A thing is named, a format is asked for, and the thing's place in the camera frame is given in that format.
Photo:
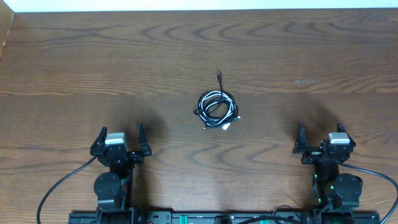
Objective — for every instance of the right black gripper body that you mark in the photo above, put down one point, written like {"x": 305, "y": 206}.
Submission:
{"x": 313, "y": 156}

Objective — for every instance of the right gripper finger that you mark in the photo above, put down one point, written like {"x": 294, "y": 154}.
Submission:
{"x": 340, "y": 129}
{"x": 301, "y": 142}

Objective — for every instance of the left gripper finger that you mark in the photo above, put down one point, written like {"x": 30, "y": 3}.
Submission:
{"x": 99, "y": 143}
{"x": 143, "y": 142}

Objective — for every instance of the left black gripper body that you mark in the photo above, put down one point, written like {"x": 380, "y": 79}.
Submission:
{"x": 137, "y": 159}

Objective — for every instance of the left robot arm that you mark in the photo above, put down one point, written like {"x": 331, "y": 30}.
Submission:
{"x": 112, "y": 187}

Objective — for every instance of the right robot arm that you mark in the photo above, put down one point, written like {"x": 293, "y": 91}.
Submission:
{"x": 335, "y": 191}

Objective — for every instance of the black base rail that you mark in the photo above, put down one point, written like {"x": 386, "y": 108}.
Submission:
{"x": 165, "y": 217}

